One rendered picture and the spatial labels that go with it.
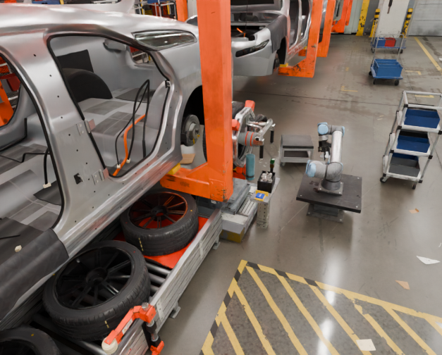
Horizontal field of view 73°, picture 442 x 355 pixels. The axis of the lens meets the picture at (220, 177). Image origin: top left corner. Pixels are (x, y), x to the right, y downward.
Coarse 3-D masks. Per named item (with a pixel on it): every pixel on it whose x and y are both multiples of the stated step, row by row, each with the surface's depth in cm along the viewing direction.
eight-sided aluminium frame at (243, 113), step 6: (246, 108) 279; (240, 114) 266; (246, 114) 271; (252, 114) 289; (240, 120) 262; (252, 120) 299; (240, 126) 264; (234, 132) 264; (234, 138) 260; (234, 144) 263; (234, 150) 266; (246, 150) 308; (234, 156) 272; (234, 162) 280; (240, 162) 284
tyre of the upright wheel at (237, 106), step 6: (234, 102) 277; (240, 102) 279; (234, 108) 266; (240, 108) 279; (234, 114) 266; (204, 126) 267; (204, 132) 266; (204, 138) 267; (204, 144) 269; (204, 150) 273; (204, 156) 279; (240, 156) 308; (234, 168) 297
